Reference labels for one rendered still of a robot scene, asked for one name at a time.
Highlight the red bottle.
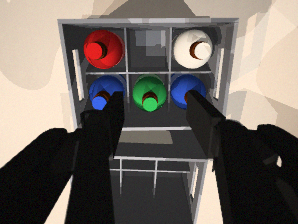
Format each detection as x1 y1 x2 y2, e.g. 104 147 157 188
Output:
83 30 125 69

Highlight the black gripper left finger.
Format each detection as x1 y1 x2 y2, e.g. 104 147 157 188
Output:
0 91 125 224

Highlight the grey divided crate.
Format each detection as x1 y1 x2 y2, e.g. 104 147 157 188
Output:
109 130 202 224
57 18 227 131

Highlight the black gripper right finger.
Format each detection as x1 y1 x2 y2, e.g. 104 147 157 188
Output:
186 90 298 224

